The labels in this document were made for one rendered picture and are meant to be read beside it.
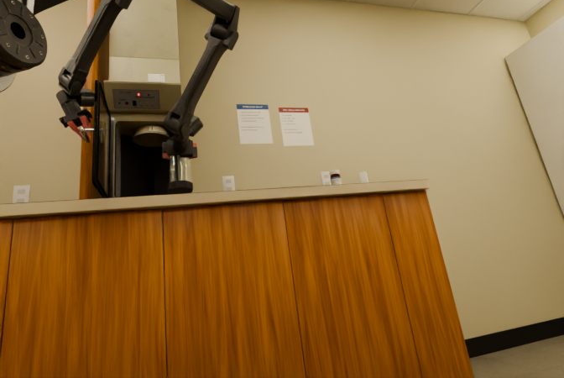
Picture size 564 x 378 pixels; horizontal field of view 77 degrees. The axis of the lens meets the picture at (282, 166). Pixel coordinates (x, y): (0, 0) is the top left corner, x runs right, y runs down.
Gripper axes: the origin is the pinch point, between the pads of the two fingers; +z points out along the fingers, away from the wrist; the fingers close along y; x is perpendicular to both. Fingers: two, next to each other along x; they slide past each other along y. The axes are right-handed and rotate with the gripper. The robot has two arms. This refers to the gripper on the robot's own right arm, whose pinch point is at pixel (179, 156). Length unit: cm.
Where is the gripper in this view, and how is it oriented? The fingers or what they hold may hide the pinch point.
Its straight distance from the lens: 156.3
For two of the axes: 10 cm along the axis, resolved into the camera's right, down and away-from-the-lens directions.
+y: -9.4, 0.2, -3.3
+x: 1.5, 9.2, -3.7
